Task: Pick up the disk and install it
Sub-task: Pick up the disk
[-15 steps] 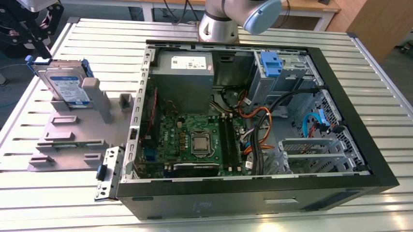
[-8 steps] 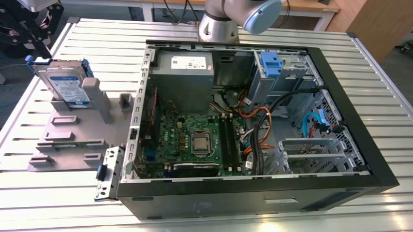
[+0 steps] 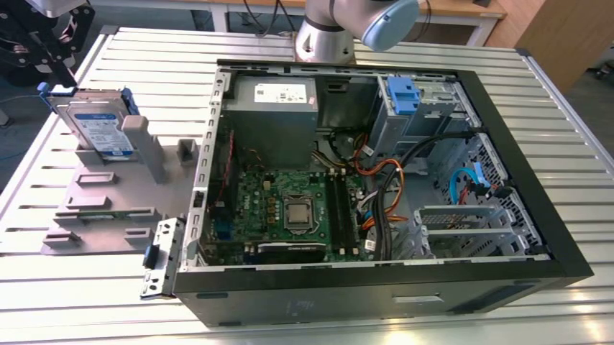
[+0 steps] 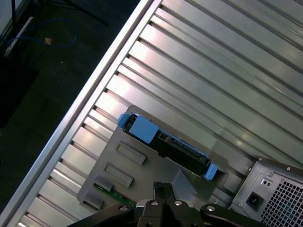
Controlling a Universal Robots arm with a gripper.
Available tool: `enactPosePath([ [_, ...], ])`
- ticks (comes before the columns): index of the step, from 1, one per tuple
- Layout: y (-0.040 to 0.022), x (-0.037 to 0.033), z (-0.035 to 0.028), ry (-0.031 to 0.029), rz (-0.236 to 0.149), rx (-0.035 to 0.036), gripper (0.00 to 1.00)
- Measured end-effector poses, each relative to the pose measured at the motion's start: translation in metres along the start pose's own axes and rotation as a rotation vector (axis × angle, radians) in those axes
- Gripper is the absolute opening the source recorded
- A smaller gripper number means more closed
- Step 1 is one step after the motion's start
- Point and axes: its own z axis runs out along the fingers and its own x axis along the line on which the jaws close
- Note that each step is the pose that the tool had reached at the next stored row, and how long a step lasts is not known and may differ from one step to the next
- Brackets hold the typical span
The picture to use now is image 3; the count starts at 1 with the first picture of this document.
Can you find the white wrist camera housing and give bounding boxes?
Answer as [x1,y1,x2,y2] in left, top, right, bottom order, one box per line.
[42,0,74,18]

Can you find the black RAM slot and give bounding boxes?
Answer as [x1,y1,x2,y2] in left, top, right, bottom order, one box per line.
[325,167,348,257]
[336,167,361,256]

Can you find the brown wooden cabinet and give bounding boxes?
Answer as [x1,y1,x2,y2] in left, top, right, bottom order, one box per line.
[486,0,614,94]

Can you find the blue plastic drive bracket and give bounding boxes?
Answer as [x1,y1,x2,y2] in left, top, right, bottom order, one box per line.
[388,77,420,116]

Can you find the silver CPU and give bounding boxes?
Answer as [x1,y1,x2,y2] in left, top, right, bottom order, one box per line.
[286,203,313,224]

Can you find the black power connector wire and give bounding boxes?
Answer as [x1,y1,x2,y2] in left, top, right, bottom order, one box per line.
[482,185,517,201]

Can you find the green motherboard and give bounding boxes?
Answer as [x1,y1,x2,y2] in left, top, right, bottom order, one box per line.
[201,168,381,263]

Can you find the hard disk in blue carrier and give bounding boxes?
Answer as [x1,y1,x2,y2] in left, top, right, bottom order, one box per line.
[37,81,141,159]

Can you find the orange wire bundle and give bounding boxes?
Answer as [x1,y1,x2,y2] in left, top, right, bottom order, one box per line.
[353,132,412,231]

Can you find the thin red wire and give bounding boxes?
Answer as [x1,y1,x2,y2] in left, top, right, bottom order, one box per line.
[214,128,238,208]

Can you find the black graphics card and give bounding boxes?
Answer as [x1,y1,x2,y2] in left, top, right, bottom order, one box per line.
[242,240,328,265]

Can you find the black cable bundle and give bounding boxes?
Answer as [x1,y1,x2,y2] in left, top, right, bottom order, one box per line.
[374,131,474,262]

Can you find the CPU socket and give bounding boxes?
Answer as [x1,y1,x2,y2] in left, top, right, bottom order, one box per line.
[280,193,322,234]

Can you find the blue data wire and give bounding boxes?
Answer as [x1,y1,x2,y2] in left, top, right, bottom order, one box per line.
[449,162,494,206]

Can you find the black open PC case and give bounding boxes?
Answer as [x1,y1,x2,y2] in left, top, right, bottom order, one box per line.
[173,59,596,328]

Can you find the metal card retention bracket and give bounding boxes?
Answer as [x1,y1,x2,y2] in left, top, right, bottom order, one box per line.
[138,215,189,301]

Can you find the white desk frame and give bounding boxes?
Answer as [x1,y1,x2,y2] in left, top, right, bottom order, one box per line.
[95,0,309,35]

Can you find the grey plastic parts rack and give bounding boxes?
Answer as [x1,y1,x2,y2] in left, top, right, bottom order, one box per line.
[41,115,202,258]

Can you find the grey power supply unit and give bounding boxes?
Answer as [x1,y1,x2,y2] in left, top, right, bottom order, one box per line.
[224,75,321,170]

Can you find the light wooden desk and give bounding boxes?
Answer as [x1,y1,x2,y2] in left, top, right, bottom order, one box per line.
[422,0,510,47]

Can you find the metal optical drive cage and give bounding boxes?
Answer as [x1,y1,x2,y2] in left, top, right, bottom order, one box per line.
[369,75,481,155]

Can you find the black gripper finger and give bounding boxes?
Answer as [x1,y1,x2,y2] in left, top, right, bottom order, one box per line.
[57,3,98,88]
[0,6,74,88]

